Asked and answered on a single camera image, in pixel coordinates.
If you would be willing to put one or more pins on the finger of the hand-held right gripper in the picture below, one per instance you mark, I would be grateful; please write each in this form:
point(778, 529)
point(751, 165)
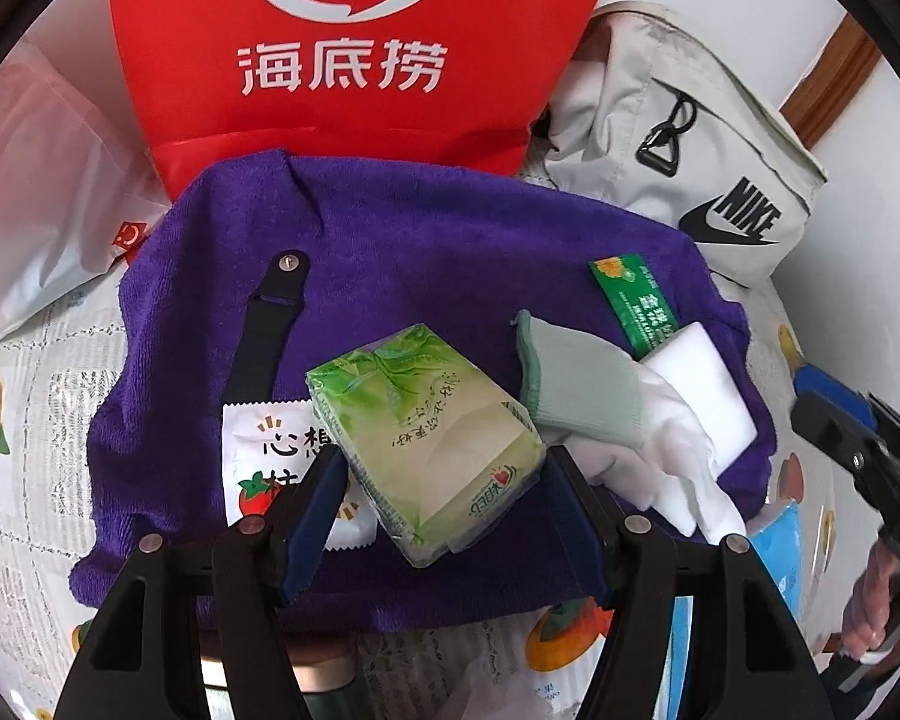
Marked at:
point(832, 394)
point(840, 442)

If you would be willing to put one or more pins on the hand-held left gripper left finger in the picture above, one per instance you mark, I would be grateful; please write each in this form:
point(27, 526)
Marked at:
point(311, 532)

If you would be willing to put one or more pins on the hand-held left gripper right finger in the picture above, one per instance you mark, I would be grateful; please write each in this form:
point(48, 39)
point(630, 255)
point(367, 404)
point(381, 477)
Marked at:
point(570, 525)

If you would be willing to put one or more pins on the white sachet with tomato print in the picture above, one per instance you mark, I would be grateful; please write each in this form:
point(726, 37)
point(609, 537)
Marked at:
point(270, 457)

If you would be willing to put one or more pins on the white sponge with green label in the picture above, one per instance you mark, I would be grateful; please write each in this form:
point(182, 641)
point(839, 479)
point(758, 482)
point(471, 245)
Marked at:
point(712, 382)

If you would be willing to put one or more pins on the white glove with green cuff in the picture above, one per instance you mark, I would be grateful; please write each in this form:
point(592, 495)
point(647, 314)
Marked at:
point(577, 382)

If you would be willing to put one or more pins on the green tissue packet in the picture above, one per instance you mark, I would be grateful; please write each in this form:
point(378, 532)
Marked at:
point(420, 427)

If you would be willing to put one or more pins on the purple towel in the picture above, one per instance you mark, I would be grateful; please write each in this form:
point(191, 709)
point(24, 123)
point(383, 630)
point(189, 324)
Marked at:
point(435, 255)

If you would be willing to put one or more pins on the person's right hand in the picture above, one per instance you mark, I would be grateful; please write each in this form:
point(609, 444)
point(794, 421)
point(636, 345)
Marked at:
point(866, 600)

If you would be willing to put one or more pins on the dark tea tin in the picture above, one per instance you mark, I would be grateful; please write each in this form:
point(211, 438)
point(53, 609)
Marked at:
point(322, 694)

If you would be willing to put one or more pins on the clear plastic wrapper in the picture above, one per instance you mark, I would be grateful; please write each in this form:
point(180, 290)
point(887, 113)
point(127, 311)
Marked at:
point(510, 682)

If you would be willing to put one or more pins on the grey waist bag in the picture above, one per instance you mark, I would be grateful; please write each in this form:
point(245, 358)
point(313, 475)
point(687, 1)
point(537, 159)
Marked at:
point(630, 135)

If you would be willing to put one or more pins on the white plastic shopping bag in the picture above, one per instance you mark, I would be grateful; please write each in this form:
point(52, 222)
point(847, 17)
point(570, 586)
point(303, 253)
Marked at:
point(37, 202)

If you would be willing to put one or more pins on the red paper bag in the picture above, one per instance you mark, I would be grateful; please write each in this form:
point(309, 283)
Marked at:
point(195, 90)

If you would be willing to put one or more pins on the brown wooden door frame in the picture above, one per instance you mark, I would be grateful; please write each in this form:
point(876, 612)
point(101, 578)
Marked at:
point(832, 82)

